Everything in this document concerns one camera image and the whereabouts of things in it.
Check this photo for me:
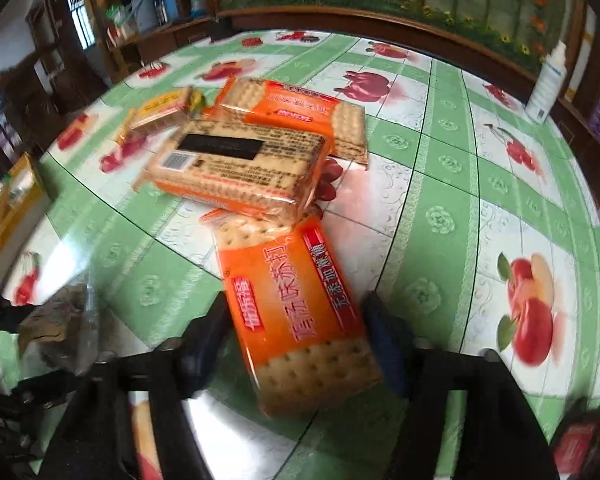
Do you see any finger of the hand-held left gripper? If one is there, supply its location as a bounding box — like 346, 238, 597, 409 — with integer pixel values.
10, 367, 88, 402
0, 284, 28, 333

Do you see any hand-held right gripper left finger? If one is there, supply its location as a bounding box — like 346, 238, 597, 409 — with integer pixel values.
40, 295, 231, 480

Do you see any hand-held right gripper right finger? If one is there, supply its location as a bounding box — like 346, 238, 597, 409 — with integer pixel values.
362, 292, 561, 480

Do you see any clear packet of dark snack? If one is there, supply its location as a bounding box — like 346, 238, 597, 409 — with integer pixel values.
17, 280, 106, 376

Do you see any orange cracker packet black label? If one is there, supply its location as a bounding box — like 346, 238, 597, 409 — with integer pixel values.
132, 119, 328, 223

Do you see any yellow-orange biscuit packet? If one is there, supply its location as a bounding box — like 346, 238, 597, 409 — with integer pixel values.
117, 86, 196, 143

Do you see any fruit print tablecloth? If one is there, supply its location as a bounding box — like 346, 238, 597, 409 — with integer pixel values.
0, 27, 600, 480

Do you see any white spray bottle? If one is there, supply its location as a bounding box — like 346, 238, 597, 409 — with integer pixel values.
525, 40, 568, 123

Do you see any grey thermos kettle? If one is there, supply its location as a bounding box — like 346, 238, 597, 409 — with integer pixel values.
130, 0, 158, 33

